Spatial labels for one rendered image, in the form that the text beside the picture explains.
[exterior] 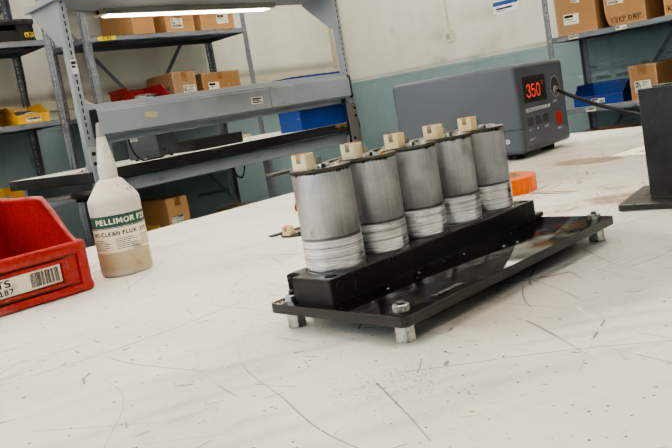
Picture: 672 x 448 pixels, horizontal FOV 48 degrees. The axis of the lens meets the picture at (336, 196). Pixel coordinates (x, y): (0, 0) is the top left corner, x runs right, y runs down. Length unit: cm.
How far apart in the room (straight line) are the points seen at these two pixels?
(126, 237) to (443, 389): 32
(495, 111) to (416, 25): 531
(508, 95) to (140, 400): 59
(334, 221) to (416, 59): 583
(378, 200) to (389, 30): 596
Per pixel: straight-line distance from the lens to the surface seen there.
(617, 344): 25
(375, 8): 636
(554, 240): 35
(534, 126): 81
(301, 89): 335
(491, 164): 38
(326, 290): 29
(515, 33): 561
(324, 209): 30
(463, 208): 36
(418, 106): 84
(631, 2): 476
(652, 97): 46
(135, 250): 51
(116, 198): 51
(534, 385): 23
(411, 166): 34
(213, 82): 521
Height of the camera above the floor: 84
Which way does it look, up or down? 7 degrees down
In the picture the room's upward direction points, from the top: 10 degrees counter-clockwise
